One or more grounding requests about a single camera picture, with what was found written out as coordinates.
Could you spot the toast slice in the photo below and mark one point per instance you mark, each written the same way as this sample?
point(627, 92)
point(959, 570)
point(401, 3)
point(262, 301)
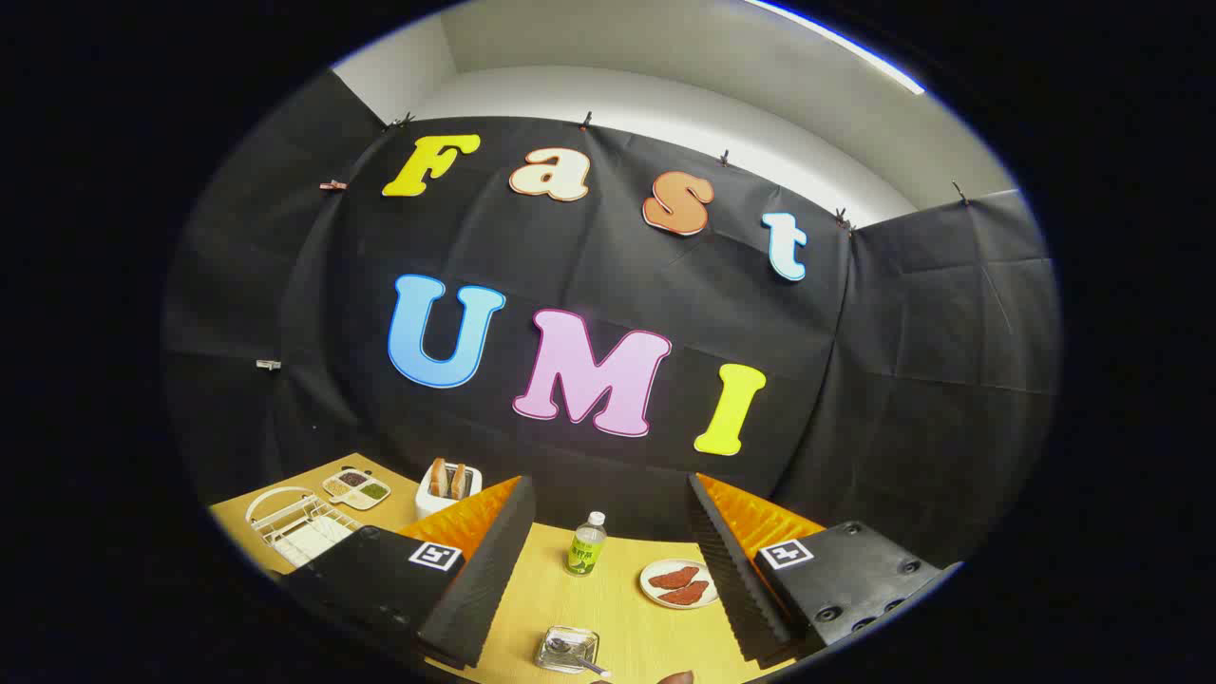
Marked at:
point(458, 480)
point(438, 478)

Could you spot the white toaster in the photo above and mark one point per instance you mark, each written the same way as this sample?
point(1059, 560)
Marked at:
point(432, 503)

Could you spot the white plate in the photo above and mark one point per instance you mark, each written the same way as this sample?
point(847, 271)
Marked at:
point(655, 591)

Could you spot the green label drink bottle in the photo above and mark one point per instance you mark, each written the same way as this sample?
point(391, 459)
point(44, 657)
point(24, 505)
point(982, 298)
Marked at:
point(586, 549)

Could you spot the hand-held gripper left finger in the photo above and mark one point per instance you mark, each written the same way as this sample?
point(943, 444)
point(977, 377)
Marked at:
point(484, 579)

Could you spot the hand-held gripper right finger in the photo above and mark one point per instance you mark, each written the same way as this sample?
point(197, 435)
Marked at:
point(731, 570)

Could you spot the red meat slice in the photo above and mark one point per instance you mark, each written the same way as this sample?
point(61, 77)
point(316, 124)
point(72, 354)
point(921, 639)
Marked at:
point(686, 595)
point(674, 577)

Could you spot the metal spoon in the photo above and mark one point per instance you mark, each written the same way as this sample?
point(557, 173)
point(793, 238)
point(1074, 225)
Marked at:
point(560, 646)

